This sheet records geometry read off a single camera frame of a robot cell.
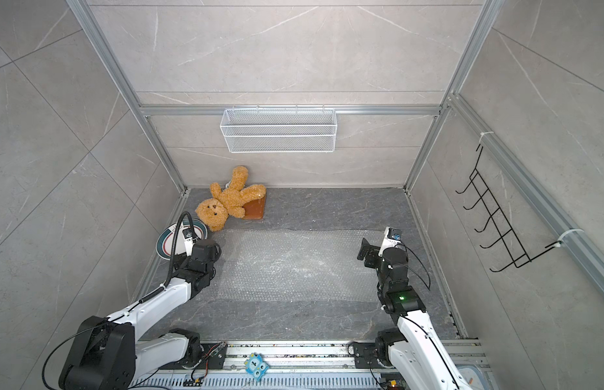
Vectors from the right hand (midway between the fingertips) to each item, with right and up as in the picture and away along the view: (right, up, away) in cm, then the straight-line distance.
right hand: (380, 241), depth 80 cm
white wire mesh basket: (-37, +44, +21) cm, 61 cm away
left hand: (-65, -3, +6) cm, 65 cm away
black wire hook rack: (+29, +4, -16) cm, 33 cm away
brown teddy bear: (-59, +14, +25) cm, 65 cm away
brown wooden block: (-49, +11, +30) cm, 58 cm away
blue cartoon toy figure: (-40, -36, -9) cm, 54 cm away
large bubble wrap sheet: (-22, -11, +12) cm, 27 cm away
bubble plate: (-83, -2, +18) cm, 85 cm away
